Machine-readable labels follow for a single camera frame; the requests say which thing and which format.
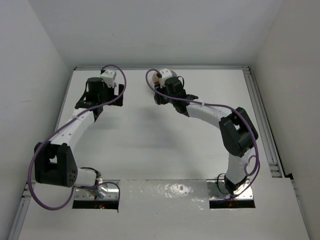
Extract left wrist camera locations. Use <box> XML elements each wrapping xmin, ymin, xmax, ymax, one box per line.
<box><xmin>100</xmin><ymin>69</ymin><xmax>117</xmax><ymax>88</ymax></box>

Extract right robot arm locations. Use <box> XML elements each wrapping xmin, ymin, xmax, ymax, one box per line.
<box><xmin>152</xmin><ymin>73</ymin><xmax>259</xmax><ymax>194</ymax></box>

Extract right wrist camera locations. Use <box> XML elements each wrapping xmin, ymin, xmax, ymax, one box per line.
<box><xmin>157</xmin><ymin>68</ymin><xmax>173</xmax><ymax>88</ymax></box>

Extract white divided round container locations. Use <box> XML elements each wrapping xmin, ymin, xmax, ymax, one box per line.
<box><xmin>151</xmin><ymin>69</ymin><xmax>177</xmax><ymax>83</ymax></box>

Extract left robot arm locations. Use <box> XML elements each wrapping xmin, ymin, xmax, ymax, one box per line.
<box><xmin>34</xmin><ymin>76</ymin><xmax>123</xmax><ymax>188</ymax></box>

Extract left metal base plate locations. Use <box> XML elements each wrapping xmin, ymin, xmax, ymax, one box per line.
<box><xmin>74</xmin><ymin>180</ymin><xmax>120</xmax><ymax>201</ymax></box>

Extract metal base plate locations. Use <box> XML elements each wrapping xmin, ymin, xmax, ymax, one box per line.
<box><xmin>74</xmin><ymin>180</ymin><xmax>120</xmax><ymax>201</ymax></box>
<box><xmin>207</xmin><ymin>179</ymin><xmax>255</xmax><ymax>200</ymax></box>

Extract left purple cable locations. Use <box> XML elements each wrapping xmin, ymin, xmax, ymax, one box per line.
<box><xmin>28</xmin><ymin>64</ymin><xmax>127</xmax><ymax>211</ymax></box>

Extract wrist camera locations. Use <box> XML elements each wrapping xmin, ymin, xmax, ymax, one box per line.
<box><xmin>157</xmin><ymin>68</ymin><xmax>173</xmax><ymax>88</ymax></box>
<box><xmin>100</xmin><ymin>69</ymin><xmax>117</xmax><ymax>88</ymax></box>

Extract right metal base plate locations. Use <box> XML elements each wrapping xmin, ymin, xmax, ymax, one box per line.
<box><xmin>207</xmin><ymin>179</ymin><xmax>255</xmax><ymax>200</ymax></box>

